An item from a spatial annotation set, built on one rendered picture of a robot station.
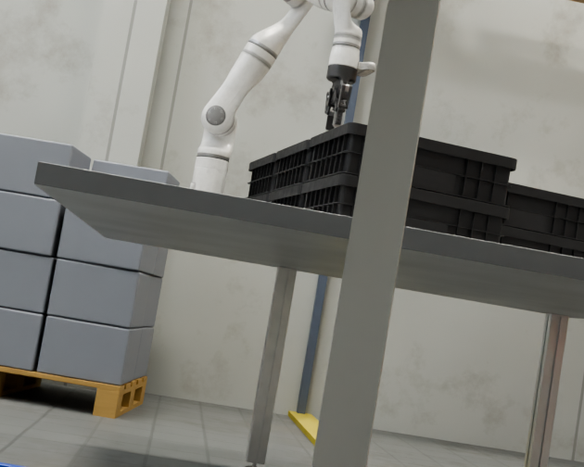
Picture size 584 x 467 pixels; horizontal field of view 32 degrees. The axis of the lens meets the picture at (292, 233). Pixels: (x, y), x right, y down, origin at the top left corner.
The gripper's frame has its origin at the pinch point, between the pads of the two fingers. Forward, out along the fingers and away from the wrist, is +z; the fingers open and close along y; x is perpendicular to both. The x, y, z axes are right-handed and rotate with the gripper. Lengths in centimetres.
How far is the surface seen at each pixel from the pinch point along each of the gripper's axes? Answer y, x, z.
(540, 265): 77, 20, 33
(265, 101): -274, 41, -59
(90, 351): -166, -35, 76
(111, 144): -259, -35, -18
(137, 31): -258, -32, -76
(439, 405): -254, 156, 84
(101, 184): 64, -58, 32
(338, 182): 39.8, -8.4, 20.0
